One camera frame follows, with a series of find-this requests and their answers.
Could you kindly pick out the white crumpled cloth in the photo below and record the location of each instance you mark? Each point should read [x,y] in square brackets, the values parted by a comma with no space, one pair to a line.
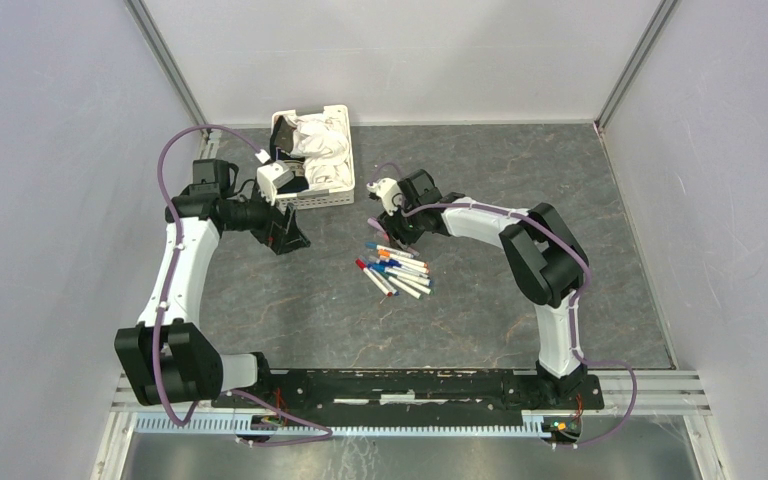
[323,140]

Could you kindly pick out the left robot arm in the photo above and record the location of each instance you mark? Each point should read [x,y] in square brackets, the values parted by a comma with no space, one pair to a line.
[165,356]

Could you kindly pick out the red cap marker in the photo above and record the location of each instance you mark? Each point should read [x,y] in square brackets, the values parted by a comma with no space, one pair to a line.
[368,272]

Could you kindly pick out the blue cap marker lower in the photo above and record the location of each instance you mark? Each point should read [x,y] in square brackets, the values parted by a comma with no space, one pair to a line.
[401,274]

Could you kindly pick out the black printed shirt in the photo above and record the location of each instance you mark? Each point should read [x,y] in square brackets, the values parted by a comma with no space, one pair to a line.
[281,145]

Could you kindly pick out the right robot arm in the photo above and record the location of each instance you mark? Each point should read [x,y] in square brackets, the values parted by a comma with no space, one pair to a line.
[547,262]

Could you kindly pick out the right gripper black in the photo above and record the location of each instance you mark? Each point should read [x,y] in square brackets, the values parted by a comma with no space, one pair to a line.
[390,223]

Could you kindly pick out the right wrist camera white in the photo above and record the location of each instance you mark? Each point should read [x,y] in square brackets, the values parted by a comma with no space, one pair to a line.
[388,193]

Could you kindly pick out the white marker bottom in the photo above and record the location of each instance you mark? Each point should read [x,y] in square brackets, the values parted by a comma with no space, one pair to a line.
[413,289]

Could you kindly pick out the orange cap marker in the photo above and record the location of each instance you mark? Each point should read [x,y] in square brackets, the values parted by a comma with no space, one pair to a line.
[402,259]

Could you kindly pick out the white plastic basket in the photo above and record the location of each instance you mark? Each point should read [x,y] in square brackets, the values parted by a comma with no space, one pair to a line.
[310,199]

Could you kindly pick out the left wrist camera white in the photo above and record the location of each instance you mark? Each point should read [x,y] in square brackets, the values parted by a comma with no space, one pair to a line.
[271,177]

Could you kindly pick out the light blue cap marker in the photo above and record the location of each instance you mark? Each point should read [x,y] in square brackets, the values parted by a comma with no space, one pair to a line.
[389,250]

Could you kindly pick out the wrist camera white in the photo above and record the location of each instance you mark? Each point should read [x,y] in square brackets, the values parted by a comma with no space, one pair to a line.
[271,177]
[388,193]

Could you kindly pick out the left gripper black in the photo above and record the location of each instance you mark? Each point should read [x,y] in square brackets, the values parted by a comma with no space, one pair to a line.
[281,232]

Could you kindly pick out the blue cap marker upper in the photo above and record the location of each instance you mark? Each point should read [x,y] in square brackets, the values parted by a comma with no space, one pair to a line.
[404,266]

